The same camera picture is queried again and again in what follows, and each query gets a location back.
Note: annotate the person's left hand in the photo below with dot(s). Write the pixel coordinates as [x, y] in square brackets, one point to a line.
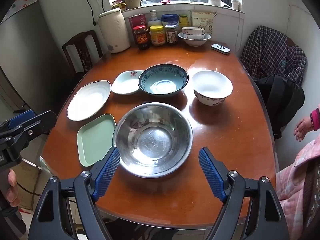
[12, 187]

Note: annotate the red box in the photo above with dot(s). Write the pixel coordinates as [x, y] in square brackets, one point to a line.
[137, 20]

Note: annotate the small white dish red logo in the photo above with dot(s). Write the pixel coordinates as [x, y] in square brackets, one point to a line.
[125, 83]

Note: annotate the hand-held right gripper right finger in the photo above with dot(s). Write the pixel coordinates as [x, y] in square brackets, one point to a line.
[211, 172]

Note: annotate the chili sauce jar red label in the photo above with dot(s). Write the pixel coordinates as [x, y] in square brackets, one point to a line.
[142, 38]

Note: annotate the white bowl red floral print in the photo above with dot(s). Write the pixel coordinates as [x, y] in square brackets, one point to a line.
[212, 85]

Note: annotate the cream cereal box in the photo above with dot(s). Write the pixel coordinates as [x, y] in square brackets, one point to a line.
[208, 22]

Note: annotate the large plain white bowl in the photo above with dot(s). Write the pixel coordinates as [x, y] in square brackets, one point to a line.
[195, 42]

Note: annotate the pickle jar green label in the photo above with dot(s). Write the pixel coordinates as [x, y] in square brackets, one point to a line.
[171, 35]

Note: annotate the stainless steel bowl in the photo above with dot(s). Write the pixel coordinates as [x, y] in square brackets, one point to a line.
[152, 142]

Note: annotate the white flat remote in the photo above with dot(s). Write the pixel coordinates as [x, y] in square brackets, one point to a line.
[220, 49]

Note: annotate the black backpack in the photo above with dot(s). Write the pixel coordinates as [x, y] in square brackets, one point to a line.
[280, 100]

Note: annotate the plaid shirt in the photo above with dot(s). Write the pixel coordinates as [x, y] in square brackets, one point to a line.
[270, 52]

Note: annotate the blue lid plastic container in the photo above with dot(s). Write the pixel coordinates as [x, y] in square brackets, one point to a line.
[170, 19]

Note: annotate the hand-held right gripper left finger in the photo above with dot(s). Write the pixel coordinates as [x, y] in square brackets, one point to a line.
[107, 172]

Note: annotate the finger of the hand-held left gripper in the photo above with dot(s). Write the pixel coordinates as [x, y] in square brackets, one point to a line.
[21, 118]
[37, 125]

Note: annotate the dark patterned cloth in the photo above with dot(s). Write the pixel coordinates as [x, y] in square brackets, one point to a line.
[312, 192]

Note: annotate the white cylindrical kitchen appliance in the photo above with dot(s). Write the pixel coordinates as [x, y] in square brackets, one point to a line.
[113, 30]

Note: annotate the blue patterned ceramic bowl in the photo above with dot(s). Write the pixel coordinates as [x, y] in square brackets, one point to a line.
[162, 80]

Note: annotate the red and yellow tin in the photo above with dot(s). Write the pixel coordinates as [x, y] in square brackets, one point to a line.
[118, 5]

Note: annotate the pink quilted garment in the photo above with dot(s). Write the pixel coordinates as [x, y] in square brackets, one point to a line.
[292, 187]

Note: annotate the green square plate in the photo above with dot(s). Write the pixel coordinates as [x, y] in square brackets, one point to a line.
[93, 142]

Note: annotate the blue and white porcelain bottle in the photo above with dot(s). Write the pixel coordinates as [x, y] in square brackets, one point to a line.
[154, 18]

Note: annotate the white cup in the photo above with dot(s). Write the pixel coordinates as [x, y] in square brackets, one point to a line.
[235, 5]

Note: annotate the small patterned bowl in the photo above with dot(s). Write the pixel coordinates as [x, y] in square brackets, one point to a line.
[192, 32]

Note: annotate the white dotted wall poster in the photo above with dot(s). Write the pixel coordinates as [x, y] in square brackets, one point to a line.
[21, 1]

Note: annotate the white oval plate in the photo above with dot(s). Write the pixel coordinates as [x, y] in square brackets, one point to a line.
[87, 100]

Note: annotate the dark wooden chair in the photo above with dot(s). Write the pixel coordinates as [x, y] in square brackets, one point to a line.
[82, 52]

